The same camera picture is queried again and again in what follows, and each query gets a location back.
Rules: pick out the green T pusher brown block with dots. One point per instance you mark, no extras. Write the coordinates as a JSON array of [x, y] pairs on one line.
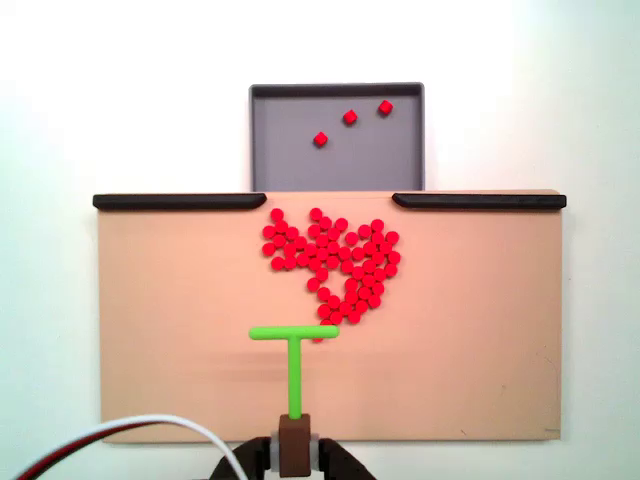
[[295, 380]]

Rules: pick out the beige board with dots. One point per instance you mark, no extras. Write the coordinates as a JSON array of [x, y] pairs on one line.
[[175, 325]]

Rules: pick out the grey tray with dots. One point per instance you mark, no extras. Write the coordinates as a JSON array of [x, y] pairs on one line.
[[285, 160]]

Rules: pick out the red cube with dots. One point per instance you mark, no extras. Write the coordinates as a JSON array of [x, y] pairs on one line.
[[350, 116], [320, 138], [384, 107]]

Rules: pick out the black edge rail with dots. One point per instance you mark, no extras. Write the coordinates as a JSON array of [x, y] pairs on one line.
[[480, 201], [175, 202]]

